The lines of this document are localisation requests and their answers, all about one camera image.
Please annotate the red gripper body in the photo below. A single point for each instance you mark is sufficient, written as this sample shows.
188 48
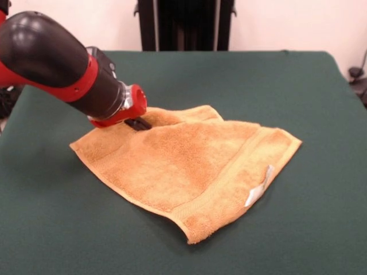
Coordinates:
140 101

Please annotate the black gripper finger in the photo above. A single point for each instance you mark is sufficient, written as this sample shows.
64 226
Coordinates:
144 123
134 124

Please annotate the tan terry towel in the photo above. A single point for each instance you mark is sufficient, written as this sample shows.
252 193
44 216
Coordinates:
186 160

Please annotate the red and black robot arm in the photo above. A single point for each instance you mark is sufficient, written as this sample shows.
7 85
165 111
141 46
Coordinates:
43 51

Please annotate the dark green table cloth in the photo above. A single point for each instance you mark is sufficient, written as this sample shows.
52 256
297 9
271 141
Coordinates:
71 215

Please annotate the black rounded floor base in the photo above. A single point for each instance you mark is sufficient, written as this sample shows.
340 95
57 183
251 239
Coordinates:
7 100
356 73

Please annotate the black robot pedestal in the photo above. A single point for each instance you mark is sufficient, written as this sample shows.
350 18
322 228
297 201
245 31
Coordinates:
186 25

